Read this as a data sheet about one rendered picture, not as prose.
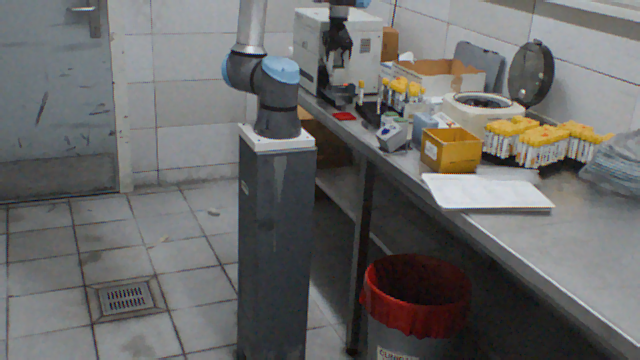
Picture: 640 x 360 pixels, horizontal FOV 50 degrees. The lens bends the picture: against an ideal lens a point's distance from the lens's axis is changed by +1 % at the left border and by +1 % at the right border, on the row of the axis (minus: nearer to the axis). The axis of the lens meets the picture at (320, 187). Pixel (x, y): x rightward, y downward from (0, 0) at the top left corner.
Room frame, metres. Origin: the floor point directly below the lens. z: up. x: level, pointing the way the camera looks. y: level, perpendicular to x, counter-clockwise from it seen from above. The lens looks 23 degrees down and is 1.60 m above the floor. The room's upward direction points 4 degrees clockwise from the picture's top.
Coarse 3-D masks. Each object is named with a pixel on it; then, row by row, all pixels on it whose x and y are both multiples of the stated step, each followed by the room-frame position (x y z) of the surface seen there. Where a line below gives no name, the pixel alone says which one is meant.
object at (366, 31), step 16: (304, 16) 2.72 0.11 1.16; (320, 16) 2.66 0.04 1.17; (352, 16) 2.71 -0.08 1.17; (368, 16) 2.73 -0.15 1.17; (304, 32) 2.72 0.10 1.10; (320, 32) 2.58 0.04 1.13; (352, 32) 2.64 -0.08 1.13; (368, 32) 2.67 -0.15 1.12; (304, 48) 2.71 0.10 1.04; (320, 48) 2.58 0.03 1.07; (352, 48) 2.64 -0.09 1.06; (368, 48) 2.68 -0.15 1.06; (304, 64) 2.70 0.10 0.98; (320, 64) 2.59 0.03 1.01; (336, 64) 2.61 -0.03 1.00; (352, 64) 2.64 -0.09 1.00; (368, 64) 2.67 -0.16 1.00; (304, 80) 2.69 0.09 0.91; (320, 80) 2.75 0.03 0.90; (352, 80) 2.64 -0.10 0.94; (368, 80) 2.67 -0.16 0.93; (320, 96) 2.59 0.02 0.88
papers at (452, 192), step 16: (432, 176) 1.79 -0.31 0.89; (448, 176) 1.79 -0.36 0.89; (464, 176) 1.80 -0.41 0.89; (432, 192) 1.68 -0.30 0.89; (448, 192) 1.68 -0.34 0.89; (464, 192) 1.68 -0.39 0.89; (480, 192) 1.69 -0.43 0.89; (496, 192) 1.70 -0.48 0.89; (512, 192) 1.70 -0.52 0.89; (528, 192) 1.71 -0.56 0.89; (448, 208) 1.59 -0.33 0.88; (464, 208) 1.59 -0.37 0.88; (480, 208) 1.60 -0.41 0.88; (496, 208) 1.61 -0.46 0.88; (512, 208) 1.61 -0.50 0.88; (528, 208) 1.62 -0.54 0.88; (544, 208) 1.63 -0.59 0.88
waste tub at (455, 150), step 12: (432, 132) 1.96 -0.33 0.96; (444, 132) 1.98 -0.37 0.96; (456, 132) 1.99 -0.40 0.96; (468, 132) 1.95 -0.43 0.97; (432, 144) 1.89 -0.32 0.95; (444, 144) 1.83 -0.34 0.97; (456, 144) 1.85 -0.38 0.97; (468, 144) 1.86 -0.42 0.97; (480, 144) 1.87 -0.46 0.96; (420, 156) 1.95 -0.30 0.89; (432, 156) 1.88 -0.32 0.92; (444, 156) 1.84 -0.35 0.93; (456, 156) 1.85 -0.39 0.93; (468, 156) 1.86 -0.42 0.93; (432, 168) 1.87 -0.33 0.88; (444, 168) 1.84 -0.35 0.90; (456, 168) 1.85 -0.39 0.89; (468, 168) 1.86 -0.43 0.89
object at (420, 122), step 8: (416, 112) 2.12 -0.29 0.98; (424, 112) 2.13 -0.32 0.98; (416, 120) 2.10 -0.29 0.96; (424, 120) 2.05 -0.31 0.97; (432, 120) 2.05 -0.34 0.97; (416, 128) 2.09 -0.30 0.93; (424, 128) 2.04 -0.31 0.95; (432, 128) 2.03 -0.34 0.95; (416, 136) 2.09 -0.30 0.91; (416, 144) 2.07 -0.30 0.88
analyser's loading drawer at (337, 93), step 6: (330, 84) 2.53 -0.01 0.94; (324, 90) 2.55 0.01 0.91; (330, 90) 2.53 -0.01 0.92; (336, 90) 2.49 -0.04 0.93; (342, 90) 2.50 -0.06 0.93; (330, 96) 2.48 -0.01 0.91; (336, 96) 2.45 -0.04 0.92; (342, 96) 2.44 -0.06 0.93; (348, 96) 2.45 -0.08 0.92; (336, 102) 2.43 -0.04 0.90; (342, 102) 2.44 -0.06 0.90; (348, 102) 2.45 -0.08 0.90
